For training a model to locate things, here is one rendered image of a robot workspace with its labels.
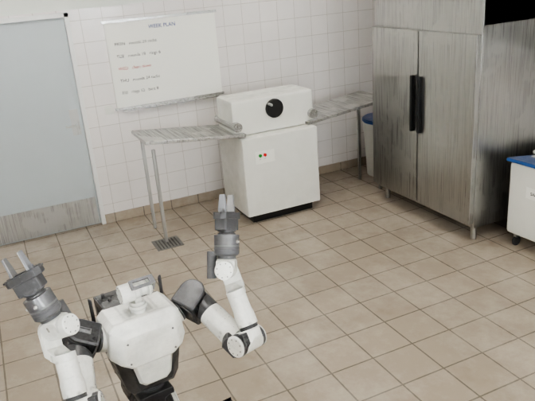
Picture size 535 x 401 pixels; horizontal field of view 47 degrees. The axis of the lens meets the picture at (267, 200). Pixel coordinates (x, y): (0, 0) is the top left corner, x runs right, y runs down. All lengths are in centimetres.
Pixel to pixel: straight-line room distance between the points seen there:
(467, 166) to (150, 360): 361
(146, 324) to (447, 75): 371
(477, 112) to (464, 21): 70
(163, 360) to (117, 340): 20
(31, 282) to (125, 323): 39
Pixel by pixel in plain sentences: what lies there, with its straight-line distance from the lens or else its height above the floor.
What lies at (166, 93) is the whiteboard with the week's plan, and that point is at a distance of 628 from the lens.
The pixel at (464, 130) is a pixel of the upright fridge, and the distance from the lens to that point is 518.
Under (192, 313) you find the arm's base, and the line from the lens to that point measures 225.
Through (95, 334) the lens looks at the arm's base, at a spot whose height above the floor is 122.
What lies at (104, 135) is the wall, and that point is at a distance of 622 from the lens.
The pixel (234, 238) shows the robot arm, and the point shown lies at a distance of 210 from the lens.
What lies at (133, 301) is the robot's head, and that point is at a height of 128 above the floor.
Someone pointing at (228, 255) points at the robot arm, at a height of 141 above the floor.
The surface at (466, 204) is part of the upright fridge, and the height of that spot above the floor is 35.
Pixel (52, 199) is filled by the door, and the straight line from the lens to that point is 633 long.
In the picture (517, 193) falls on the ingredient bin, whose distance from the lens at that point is 526.
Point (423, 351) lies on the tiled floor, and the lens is 406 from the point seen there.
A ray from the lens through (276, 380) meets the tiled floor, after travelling 382.
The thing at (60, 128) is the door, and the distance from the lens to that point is 617.
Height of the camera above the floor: 231
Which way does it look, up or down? 21 degrees down
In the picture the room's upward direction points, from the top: 5 degrees counter-clockwise
